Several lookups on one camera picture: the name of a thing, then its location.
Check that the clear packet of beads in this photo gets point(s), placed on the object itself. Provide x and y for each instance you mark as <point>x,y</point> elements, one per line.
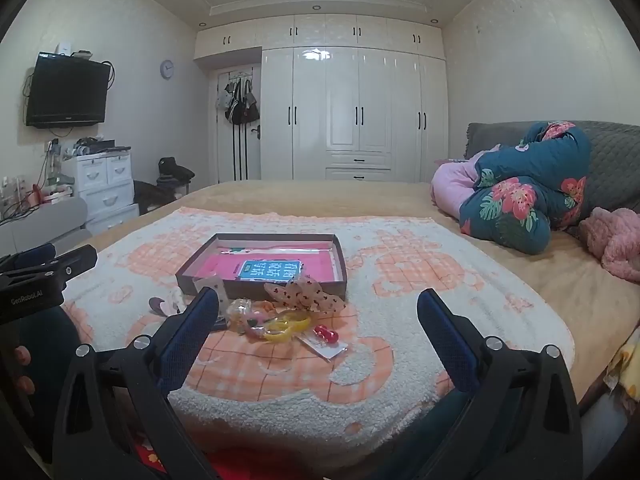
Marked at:
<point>240,312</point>

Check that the white drawer cabinet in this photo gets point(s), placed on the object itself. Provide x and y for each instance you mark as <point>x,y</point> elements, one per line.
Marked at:
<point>105,180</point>

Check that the pink quilt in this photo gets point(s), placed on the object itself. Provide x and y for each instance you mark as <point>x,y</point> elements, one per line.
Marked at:
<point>452,185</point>

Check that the dark folded clothes pile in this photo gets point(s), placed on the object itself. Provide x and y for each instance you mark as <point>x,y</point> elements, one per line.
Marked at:
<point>175,170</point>

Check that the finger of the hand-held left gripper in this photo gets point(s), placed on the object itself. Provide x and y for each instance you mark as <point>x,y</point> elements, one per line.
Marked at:
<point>35,255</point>
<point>75,260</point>

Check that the sheer dotted bow hair clip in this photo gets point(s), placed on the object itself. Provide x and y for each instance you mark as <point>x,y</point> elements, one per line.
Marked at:
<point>310,297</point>

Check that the pink fluffy cloth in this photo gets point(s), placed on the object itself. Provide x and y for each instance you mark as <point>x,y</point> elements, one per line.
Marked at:
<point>612,240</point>

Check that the dark stool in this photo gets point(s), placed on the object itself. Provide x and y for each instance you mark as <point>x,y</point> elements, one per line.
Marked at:
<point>155,197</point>

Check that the yellow floral cloth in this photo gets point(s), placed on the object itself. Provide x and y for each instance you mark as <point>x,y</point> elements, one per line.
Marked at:
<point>627,360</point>

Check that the orange and white fleece blanket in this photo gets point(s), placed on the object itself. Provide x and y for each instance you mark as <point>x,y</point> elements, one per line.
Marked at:
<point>400,310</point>

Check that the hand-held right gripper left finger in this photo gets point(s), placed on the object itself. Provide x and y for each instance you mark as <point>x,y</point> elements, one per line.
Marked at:
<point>192,330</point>

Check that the white door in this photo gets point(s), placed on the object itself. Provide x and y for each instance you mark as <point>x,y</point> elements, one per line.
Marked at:
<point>250,155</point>

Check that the pale pink fluffy hair clip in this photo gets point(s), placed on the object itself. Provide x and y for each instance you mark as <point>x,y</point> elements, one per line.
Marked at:
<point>177,300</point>

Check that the hanging bags on door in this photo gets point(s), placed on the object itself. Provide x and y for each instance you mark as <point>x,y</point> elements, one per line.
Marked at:
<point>240,102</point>

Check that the pink paper box liner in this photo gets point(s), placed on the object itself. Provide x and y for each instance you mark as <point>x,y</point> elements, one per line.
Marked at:
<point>320,265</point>

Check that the bed with tan cover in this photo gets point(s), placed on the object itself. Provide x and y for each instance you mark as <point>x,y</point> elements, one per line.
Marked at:
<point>350,197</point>

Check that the grey quilted headboard cover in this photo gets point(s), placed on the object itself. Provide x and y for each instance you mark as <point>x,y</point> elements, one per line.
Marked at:
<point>612,170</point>

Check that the person's left hand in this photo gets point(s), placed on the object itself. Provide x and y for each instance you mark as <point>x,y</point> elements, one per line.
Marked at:
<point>24,372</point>

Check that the black wall-mounted television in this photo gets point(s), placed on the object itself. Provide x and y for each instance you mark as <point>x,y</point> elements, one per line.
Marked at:
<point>67,90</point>

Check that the red hair clip on card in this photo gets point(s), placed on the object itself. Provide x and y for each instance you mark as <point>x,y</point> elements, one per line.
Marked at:
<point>325,335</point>

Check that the brown hair clip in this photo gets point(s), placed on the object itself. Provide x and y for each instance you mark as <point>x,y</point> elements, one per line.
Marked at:
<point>157,305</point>

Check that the shallow grey cardboard box tray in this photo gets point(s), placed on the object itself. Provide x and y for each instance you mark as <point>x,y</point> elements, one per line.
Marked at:
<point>200,280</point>

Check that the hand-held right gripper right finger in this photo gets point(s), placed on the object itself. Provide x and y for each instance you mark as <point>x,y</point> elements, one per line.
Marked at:
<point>445,335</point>

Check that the clutter on drawer cabinet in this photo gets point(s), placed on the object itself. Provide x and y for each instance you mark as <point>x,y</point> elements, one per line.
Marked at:
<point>100,146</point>

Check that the yellow bangle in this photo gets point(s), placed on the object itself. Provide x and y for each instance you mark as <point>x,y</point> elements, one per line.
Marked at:
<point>290,330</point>

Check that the blue printed booklet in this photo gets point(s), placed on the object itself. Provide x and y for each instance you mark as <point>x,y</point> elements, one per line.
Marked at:
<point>270,270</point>

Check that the teal floral quilt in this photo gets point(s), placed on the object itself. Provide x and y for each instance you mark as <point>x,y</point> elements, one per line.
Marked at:
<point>530,180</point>

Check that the round wall clock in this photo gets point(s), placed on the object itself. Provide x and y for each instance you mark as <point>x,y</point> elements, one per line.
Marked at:
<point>167,68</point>

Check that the white built-in wardrobe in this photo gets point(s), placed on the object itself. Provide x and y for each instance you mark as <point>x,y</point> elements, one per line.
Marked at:
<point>345,90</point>

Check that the clear earring card packet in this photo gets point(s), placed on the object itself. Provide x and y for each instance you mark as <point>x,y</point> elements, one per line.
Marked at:
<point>212,290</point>

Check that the grey chair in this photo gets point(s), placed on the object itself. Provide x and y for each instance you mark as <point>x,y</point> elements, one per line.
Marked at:
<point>45,225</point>

